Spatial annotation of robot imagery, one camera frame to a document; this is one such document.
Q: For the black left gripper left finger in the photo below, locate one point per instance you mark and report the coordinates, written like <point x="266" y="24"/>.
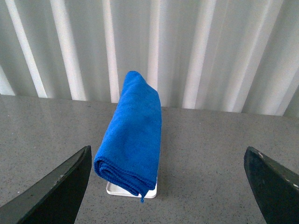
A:
<point x="56" y="198"/>

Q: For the blue microfiber cloth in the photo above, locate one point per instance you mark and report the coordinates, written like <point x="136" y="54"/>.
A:
<point x="130" y="150"/>

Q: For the white towel rack with wooden bars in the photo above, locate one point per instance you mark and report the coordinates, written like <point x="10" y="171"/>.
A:
<point x="115" y="190"/>

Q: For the white pleated curtain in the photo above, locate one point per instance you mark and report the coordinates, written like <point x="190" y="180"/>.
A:
<point x="222" y="55"/>

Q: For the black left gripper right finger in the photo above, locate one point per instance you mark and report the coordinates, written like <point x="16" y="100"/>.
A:
<point x="275" y="187"/>

